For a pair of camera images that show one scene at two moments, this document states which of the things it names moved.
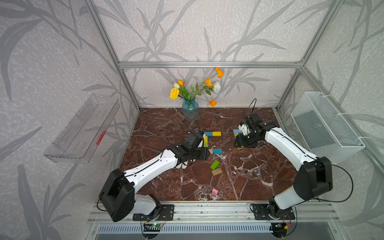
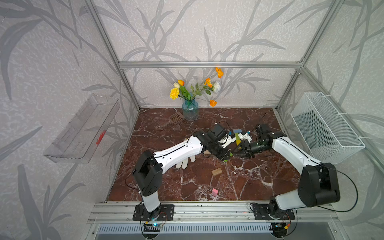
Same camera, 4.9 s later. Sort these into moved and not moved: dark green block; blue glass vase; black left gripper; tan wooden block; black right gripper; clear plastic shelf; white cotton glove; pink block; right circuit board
Moved: black left gripper; dark green block; black right gripper
Not moved: tan wooden block; blue glass vase; pink block; right circuit board; clear plastic shelf; white cotton glove
